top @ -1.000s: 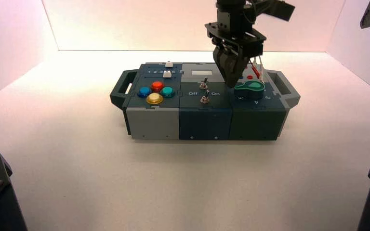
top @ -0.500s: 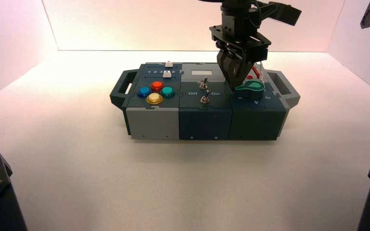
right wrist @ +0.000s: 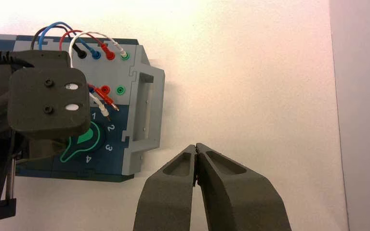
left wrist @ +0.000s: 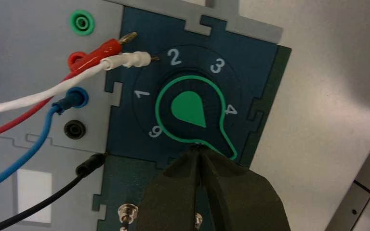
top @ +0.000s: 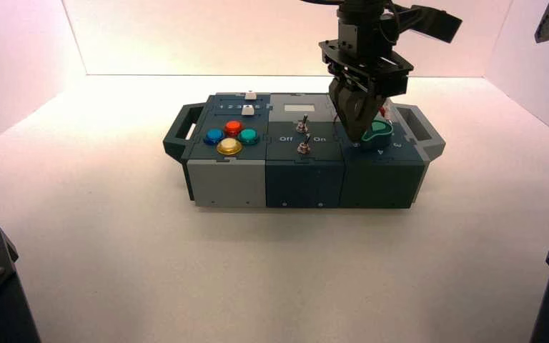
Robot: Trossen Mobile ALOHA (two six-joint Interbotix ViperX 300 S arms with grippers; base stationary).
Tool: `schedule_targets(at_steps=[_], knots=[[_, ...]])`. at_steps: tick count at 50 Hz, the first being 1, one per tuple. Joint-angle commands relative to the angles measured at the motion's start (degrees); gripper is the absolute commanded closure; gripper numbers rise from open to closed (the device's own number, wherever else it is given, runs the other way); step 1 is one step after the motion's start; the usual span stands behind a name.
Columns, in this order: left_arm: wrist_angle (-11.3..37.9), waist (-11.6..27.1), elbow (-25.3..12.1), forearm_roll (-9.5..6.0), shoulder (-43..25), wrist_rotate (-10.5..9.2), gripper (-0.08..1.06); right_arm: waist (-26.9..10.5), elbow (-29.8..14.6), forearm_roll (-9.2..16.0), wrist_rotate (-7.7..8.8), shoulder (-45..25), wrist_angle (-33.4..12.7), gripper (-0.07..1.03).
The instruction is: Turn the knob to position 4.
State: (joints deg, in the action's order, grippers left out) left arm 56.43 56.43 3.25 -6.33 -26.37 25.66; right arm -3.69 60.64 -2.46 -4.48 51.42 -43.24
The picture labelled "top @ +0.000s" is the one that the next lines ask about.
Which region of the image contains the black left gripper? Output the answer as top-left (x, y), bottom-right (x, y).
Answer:
top-left (319, 40), bottom-right (415, 142)

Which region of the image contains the green rotary knob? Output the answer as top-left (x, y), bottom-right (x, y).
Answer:
top-left (360, 120), bottom-right (394, 149)

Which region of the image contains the teal grey control box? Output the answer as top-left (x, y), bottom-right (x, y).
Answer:
top-left (163, 92), bottom-right (446, 209)

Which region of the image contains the yellow round push button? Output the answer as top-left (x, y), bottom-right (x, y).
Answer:
top-left (216, 138), bottom-right (244, 156)

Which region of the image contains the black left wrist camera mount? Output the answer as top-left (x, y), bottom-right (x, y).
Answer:
top-left (387, 4), bottom-right (463, 44)

